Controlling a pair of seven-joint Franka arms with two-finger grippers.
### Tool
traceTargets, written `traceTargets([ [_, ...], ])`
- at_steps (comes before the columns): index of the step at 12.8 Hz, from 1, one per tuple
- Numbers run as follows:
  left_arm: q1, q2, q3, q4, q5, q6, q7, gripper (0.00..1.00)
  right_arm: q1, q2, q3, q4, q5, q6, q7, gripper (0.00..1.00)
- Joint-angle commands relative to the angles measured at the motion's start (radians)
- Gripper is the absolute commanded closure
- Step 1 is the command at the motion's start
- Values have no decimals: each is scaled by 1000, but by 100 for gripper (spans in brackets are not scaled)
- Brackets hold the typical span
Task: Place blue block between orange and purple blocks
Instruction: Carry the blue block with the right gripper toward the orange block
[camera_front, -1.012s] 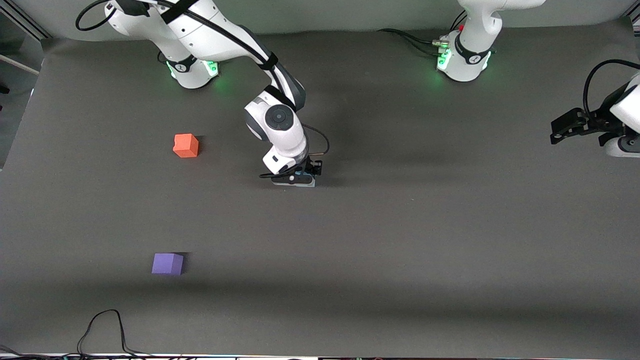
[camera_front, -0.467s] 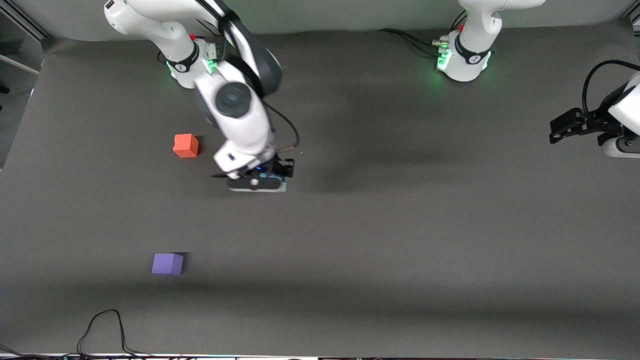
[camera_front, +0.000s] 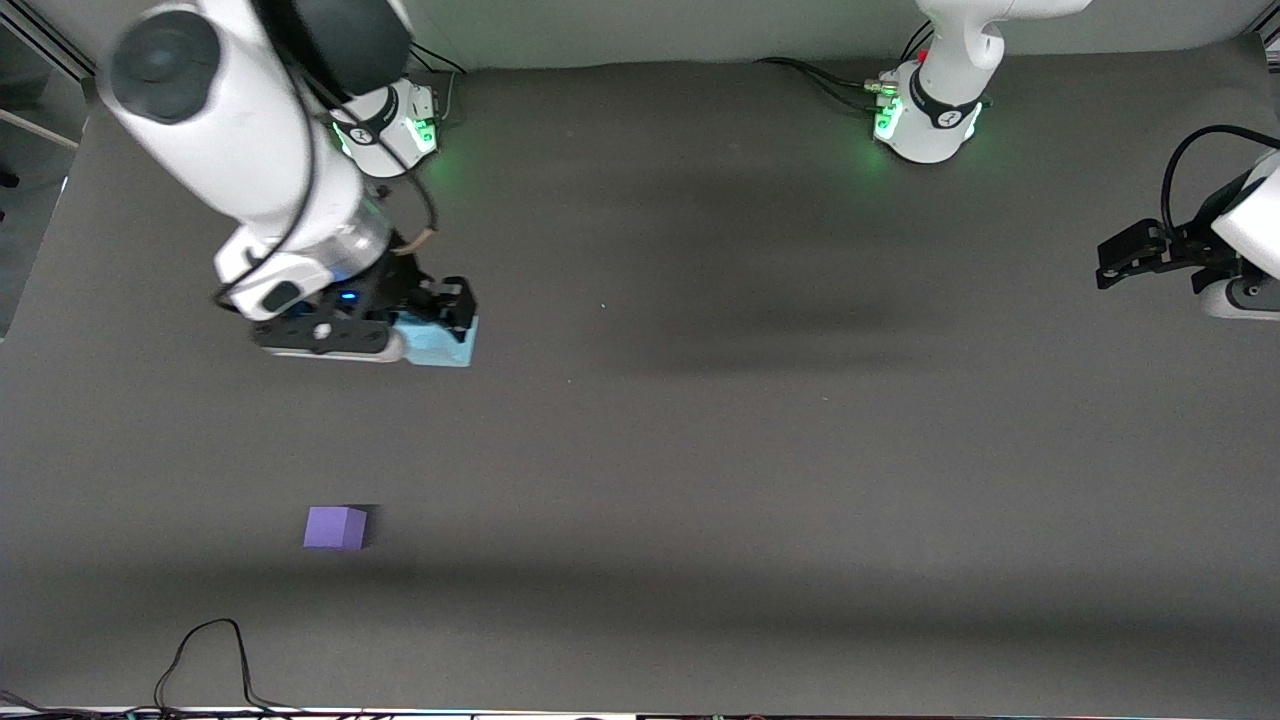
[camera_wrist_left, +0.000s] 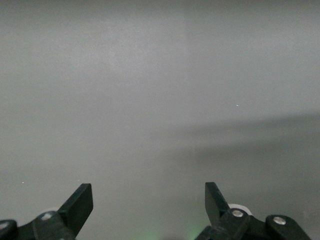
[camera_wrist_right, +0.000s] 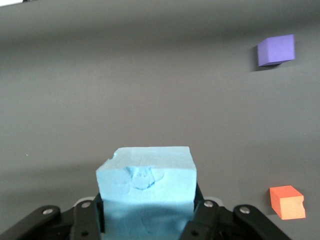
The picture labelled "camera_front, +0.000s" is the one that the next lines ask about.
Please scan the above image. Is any light blue foam block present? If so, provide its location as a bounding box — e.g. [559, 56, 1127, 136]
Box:
[398, 314, 482, 370]

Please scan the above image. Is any purple foam block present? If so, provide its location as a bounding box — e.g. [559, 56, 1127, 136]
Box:
[303, 506, 368, 551]

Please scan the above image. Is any black right base cable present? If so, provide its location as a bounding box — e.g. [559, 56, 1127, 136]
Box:
[405, 40, 471, 77]

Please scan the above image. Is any black base cable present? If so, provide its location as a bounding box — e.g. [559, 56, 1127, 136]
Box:
[405, 40, 471, 77]
[753, 56, 893, 111]

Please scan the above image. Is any thin black looped cable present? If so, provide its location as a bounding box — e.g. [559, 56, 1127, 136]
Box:
[153, 618, 311, 716]

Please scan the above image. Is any black left base cable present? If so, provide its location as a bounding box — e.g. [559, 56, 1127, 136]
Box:
[753, 56, 893, 111]

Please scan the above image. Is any aluminium frame rail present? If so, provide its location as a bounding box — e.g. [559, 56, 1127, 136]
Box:
[0, 0, 96, 83]

